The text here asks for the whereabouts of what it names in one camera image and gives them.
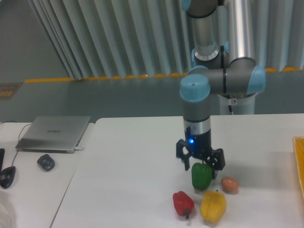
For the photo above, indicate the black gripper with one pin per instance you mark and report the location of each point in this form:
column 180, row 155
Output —
column 199, row 147

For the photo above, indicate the red bell pepper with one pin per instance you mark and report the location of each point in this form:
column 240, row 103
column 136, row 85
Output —
column 183, row 204

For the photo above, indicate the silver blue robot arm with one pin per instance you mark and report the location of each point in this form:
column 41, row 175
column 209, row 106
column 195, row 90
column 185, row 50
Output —
column 219, row 70

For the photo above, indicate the yellow basket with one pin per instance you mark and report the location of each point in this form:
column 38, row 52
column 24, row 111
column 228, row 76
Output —
column 298, row 145

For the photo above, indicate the green bell pepper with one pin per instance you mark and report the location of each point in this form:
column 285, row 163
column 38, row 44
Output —
column 201, row 176

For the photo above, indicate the brown egg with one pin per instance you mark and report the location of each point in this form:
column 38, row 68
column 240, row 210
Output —
column 229, row 184

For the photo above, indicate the yellow bell pepper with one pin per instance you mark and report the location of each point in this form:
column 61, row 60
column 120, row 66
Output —
column 213, row 206

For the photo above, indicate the silver laptop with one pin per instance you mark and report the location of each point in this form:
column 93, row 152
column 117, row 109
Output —
column 56, row 134

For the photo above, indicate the dark earbuds case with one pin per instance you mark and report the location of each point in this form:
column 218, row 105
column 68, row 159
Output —
column 46, row 162

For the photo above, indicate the black computer mouse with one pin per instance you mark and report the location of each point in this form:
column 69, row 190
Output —
column 7, row 176

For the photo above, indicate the black keyboard edge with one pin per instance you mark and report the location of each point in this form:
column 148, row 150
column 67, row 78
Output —
column 2, row 153

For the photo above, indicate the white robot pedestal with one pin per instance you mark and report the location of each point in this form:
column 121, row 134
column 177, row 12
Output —
column 240, row 104

